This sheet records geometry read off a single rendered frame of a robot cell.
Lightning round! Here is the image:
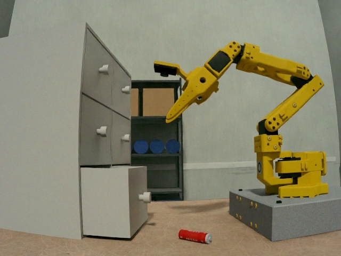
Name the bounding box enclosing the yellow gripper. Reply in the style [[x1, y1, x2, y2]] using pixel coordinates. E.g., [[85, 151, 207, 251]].
[[154, 61, 219, 123]]

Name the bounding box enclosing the red aa battery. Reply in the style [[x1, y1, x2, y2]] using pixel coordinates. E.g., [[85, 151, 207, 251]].
[[178, 229, 212, 244]]

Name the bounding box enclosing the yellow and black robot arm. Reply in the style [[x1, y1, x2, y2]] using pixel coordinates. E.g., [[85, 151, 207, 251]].
[[204, 41, 328, 198]]

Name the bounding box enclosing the grey chest of drawers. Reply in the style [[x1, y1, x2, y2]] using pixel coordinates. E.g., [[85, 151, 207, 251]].
[[0, 22, 131, 240]]

